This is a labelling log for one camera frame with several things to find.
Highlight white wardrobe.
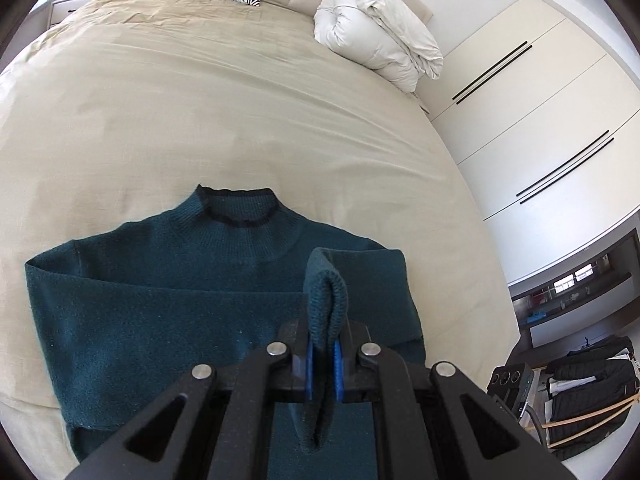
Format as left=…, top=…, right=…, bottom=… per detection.
left=372, top=0, right=640, bottom=286

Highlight dark shelf unit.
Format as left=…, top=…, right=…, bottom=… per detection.
left=507, top=227, right=640, bottom=356

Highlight thin wooden sticks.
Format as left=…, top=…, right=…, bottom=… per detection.
left=542, top=394, right=640, bottom=448

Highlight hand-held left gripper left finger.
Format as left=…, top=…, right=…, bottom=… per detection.
left=62, top=317, right=314, bottom=480

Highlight white nightstand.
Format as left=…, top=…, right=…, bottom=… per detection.
left=49, top=0, right=106, bottom=26

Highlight bed with beige sheet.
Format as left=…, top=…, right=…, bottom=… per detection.
left=0, top=0, right=523, bottom=461

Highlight pile of dark clothes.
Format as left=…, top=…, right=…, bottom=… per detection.
left=544, top=335, right=640, bottom=461

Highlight black wardrobe handle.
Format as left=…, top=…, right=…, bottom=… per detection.
left=516, top=130, right=610, bottom=197
left=520, top=137, right=615, bottom=205
left=452, top=41, right=528, bottom=100
left=456, top=45, right=533, bottom=105

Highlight folded white duvet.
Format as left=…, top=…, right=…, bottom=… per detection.
left=313, top=0, right=445, bottom=93

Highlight dark teal knit sweater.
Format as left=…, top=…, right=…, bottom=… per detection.
left=24, top=185, right=426, bottom=480

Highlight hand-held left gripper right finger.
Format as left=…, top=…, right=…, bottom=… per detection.
left=332, top=320, right=576, bottom=480

